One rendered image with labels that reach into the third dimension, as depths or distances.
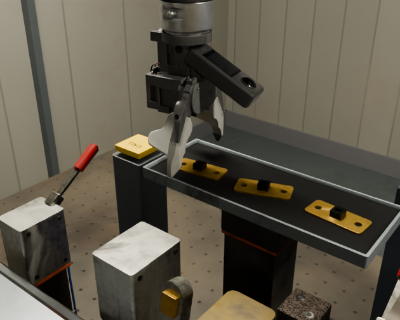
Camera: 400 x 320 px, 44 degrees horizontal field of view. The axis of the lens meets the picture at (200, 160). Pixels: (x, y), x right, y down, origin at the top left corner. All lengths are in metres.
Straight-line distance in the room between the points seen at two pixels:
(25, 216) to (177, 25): 0.43
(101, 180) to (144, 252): 1.04
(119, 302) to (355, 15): 2.71
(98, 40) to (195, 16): 2.15
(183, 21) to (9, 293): 0.49
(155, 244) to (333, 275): 0.71
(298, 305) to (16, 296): 0.43
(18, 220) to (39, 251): 0.06
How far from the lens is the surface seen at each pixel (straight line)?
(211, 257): 1.35
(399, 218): 0.72
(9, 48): 2.52
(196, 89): 0.71
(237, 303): 0.67
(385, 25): 3.16
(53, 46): 2.65
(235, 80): 0.69
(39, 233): 0.90
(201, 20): 0.69
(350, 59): 3.27
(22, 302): 0.83
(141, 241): 0.72
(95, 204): 1.60
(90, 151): 0.95
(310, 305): 0.65
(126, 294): 0.70
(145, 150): 0.86
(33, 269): 0.93
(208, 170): 0.79
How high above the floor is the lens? 1.54
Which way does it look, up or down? 27 degrees down
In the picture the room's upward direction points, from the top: straight up
